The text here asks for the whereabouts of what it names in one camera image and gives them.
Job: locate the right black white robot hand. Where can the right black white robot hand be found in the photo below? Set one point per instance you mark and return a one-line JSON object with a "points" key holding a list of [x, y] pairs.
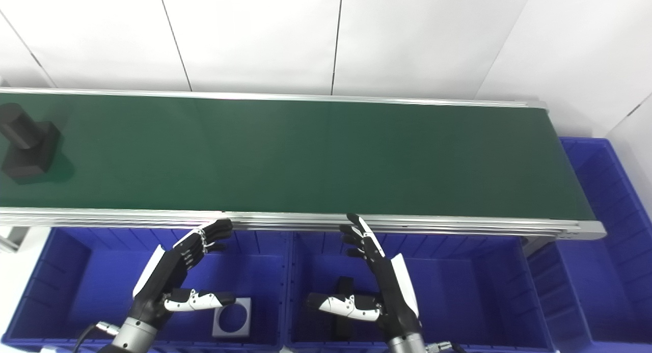
{"points": [[395, 292]]}

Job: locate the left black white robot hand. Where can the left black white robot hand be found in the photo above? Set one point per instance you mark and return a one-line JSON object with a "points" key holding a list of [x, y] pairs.
{"points": [[165, 271]]}

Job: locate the black cylinder block part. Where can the black cylinder block part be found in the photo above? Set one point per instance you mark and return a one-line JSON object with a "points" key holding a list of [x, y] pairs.
{"points": [[30, 149], [344, 327]]}

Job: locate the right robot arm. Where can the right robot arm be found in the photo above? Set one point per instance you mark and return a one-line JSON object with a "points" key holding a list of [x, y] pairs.
{"points": [[406, 344]]}

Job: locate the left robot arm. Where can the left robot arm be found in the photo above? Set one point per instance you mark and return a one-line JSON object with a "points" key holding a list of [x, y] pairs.
{"points": [[133, 335]]}

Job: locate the blue plastic bin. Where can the blue plastic bin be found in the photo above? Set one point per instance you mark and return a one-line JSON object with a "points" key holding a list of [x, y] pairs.
{"points": [[611, 241], [76, 292], [458, 292]]}

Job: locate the grey square part with hole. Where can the grey square part with hole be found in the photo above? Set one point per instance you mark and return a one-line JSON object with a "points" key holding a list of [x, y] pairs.
{"points": [[245, 317]]}

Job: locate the green conveyor belt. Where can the green conveyor belt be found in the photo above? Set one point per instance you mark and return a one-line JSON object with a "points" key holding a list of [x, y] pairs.
{"points": [[305, 154], [305, 221]]}

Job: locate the aluminium conveyor leg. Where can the aluminium conveyor leg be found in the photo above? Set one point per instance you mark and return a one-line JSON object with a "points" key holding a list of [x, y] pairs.
{"points": [[535, 243], [12, 239]]}

